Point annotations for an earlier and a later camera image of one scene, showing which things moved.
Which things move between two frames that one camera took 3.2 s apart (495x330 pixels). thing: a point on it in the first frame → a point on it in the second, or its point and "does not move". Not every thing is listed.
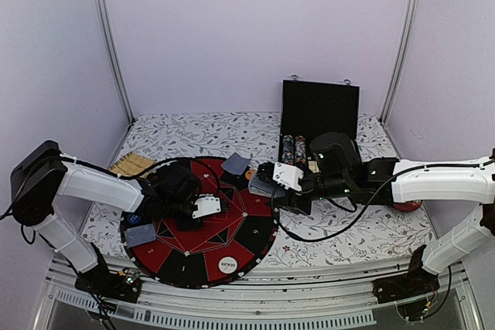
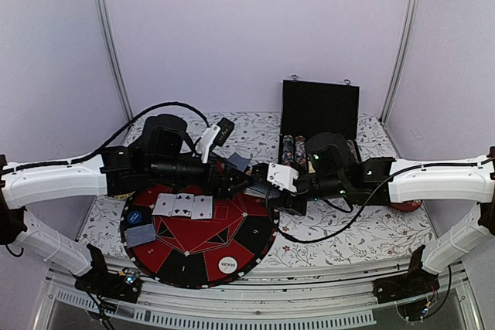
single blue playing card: (236, 164) does not move
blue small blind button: (134, 219) does not move
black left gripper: (191, 226) → (221, 190)
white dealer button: (227, 265) does not move
